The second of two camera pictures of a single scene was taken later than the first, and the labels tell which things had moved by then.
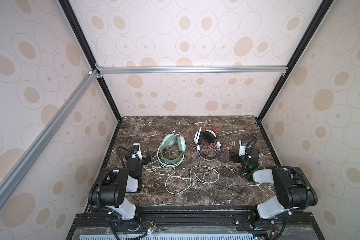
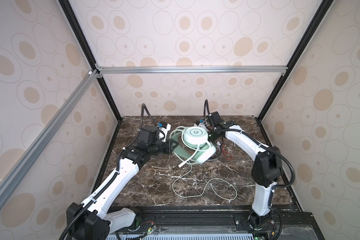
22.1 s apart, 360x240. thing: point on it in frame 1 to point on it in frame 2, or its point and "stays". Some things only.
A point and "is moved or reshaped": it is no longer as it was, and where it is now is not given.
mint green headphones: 170,140 is moved or reshaped
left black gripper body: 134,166 to 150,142
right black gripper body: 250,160 to 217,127
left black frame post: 69,10 stays
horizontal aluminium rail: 191,70 stays
